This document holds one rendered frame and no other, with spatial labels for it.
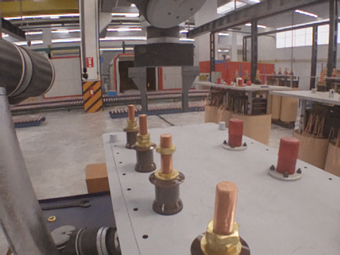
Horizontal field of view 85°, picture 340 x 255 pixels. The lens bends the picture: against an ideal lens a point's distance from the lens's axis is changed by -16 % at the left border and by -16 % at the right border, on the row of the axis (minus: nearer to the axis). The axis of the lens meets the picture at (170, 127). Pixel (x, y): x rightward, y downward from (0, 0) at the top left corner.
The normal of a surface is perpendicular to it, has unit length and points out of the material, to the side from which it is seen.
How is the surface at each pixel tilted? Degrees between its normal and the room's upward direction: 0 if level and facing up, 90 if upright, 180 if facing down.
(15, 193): 80
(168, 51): 90
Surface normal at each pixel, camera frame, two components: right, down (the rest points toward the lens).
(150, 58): 0.06, 0.25
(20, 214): 0.74, -0.03
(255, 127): 0.32, 0.22
